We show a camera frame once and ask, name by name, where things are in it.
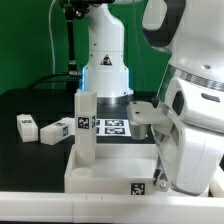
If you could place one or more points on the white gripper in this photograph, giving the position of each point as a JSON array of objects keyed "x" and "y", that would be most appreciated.
[{"x": 192, "y": 147}]

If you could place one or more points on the white desk top tray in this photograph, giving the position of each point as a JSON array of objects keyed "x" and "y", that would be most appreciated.
[{"x": 124, "y": 169}]

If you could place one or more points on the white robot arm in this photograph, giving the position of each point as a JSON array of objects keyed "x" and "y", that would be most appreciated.
[{"x": 192, "y": 32}]

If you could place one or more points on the white right fence bar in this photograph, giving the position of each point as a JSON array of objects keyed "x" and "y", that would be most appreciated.
[{"x": 217, "y": 184}]

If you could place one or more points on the white fence bar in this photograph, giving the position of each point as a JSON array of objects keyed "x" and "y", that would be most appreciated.
[
  {"x": 217, "y": 184},
  {"x": 113, "y": 209}
]

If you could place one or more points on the fiducial marker sheet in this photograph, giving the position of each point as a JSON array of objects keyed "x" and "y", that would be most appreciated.
[{"x": 112, "y": 127}]

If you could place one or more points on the white front fence bar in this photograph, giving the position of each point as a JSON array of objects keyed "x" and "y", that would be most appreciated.
[{"x": 113, "y": 209}]

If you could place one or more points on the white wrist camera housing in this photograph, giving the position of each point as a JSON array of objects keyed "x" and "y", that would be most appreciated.
[{"x": 141, "y": 114}]

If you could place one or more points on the black camera stand pole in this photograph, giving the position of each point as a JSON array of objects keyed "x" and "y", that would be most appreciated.
[{"x": 73, "y": 9}]

